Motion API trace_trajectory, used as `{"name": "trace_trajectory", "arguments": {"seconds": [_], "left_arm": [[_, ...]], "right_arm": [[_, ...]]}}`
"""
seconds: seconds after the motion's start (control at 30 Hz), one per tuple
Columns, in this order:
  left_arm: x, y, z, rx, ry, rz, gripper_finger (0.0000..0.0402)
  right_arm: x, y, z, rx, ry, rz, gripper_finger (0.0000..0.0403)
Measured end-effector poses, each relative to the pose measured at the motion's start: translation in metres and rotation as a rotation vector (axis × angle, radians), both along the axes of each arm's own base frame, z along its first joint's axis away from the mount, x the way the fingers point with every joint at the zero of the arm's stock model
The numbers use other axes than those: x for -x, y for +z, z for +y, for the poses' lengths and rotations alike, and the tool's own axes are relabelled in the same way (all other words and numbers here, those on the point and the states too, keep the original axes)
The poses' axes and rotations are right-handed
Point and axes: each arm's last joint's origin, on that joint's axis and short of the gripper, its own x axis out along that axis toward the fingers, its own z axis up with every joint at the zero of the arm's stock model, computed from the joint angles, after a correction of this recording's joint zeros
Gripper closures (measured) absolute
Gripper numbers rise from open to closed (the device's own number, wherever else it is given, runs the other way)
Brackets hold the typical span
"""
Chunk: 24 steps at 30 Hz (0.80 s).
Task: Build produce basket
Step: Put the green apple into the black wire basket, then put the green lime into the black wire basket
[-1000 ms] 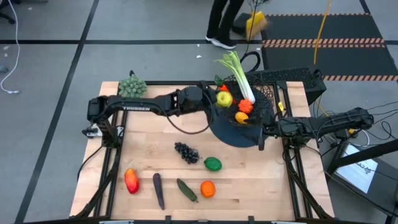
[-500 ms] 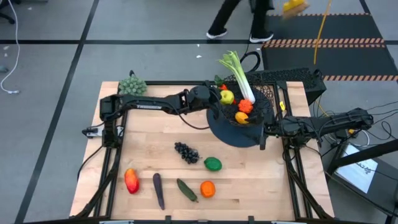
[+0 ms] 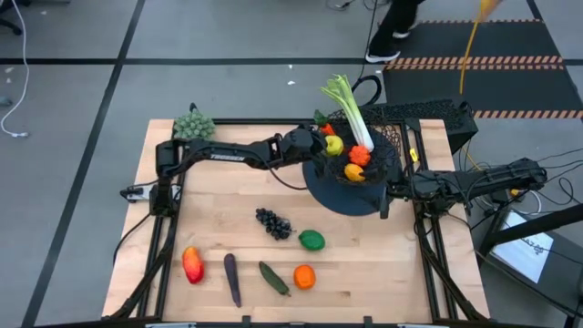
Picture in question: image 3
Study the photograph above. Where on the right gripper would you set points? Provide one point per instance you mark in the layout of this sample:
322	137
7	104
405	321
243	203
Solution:
401	187

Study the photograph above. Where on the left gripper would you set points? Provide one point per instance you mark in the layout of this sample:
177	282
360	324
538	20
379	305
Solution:
303	146

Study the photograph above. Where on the yellow-green apple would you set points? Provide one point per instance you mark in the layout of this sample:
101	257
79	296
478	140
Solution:
334	146

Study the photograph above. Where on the orange carrot with green top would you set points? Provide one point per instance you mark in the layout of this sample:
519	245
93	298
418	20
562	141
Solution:
326	128

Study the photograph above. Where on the orange bumpy vegetable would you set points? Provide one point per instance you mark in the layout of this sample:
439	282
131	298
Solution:
360	156

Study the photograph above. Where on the green celery stalk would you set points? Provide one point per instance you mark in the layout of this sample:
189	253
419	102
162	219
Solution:
350	111

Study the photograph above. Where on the black grape bunch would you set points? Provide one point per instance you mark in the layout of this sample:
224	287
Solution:
274	223

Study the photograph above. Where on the green lime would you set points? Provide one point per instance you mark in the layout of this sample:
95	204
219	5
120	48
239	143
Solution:
312	240

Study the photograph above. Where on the orange fruit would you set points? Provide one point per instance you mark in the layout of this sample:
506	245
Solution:
304	277

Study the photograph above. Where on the green cucumber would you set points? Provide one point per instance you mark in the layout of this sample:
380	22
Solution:
273	278

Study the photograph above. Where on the purple eggplant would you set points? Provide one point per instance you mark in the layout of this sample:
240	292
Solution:
232	279

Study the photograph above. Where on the red and yellow mango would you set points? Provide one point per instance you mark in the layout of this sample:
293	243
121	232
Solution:
192	265

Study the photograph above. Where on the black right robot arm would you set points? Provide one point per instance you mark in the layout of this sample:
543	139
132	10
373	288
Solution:
478	182

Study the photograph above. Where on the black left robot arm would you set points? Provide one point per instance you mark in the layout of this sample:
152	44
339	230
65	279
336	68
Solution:
228	155

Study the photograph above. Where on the yellow tag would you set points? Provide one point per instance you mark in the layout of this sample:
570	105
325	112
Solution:
413	155

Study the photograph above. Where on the black perforated computer case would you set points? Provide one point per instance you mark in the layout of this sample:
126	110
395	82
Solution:
423	114

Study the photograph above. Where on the green grape bunch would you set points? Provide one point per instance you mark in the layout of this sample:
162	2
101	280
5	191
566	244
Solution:
194	126

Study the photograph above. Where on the person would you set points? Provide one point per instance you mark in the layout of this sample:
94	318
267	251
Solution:
391	27

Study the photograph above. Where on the white sheet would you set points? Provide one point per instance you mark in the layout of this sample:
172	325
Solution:
524	248

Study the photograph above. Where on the black table edge clamp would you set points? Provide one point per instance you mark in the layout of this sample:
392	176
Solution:
246	321
368	321

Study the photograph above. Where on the black stand bar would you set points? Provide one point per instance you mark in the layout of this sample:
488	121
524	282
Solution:
537	224

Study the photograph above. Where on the black hazard-striped floor mat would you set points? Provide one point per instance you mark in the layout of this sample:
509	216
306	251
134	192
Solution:
501	86

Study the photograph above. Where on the black chair base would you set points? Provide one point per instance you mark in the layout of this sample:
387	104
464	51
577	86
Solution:
9	25

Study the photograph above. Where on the silver frame bracket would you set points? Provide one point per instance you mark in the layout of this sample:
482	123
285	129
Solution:
170	325
423	325

